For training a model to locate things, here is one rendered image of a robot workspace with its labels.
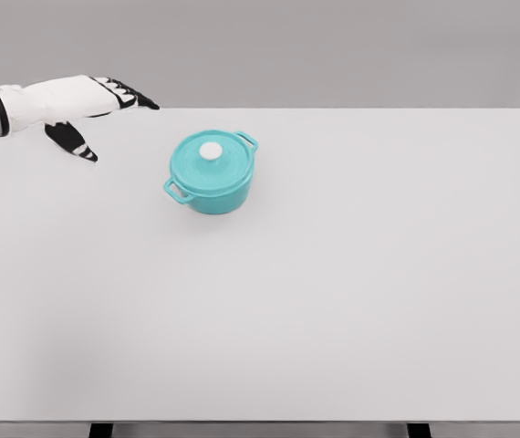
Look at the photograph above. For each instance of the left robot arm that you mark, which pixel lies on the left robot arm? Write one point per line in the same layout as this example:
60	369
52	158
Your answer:
2	109

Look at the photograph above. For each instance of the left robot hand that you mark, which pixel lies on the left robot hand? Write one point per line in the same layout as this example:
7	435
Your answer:
75	98

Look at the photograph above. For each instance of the teal pot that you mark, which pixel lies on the teal pot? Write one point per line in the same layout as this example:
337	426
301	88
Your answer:
216	194

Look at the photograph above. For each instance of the teal pot lid white knob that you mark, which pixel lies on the teal pot lid white knob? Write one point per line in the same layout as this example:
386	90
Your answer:
207	157

